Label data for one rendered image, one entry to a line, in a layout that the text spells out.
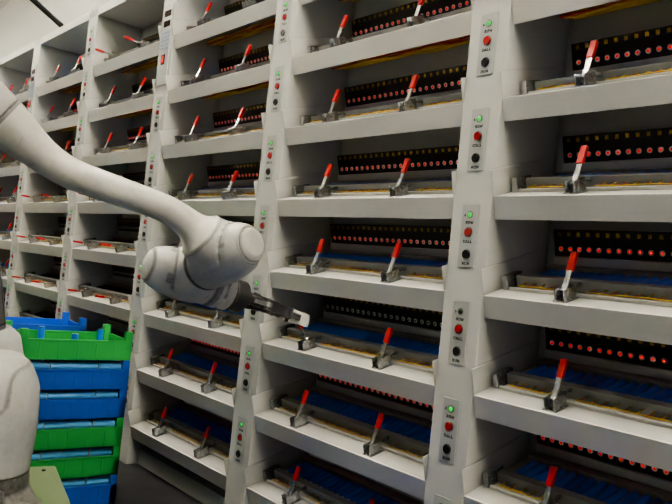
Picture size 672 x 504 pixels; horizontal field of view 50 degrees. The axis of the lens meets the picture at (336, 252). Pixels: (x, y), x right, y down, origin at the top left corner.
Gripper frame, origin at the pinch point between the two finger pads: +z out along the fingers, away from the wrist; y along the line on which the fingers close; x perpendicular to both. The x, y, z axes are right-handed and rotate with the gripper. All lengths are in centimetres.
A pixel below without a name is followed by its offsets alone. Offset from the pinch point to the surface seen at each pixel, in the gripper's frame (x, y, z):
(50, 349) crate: -25, -53, -34
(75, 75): 83, -175, -18
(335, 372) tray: -10.2, 13.6, 5.3
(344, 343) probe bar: -2.8, 9.2, 9.5
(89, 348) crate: -22, -53, -24
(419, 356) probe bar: -2.1, 33.5, 9.6
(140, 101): 64, -107, -13
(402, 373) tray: -6.8, 33.9, 5.4
